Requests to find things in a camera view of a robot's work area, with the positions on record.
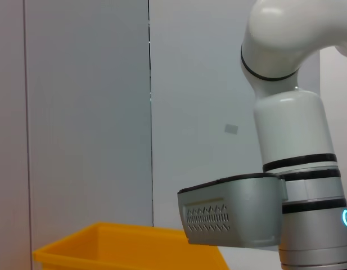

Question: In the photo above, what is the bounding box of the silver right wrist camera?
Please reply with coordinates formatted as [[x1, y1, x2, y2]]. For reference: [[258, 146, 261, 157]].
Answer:
[[177, 172, 289, 250]]

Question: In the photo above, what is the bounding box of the yellow plastic bin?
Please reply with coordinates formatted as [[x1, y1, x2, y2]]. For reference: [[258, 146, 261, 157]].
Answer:
[[32, 222, 231, 270]]

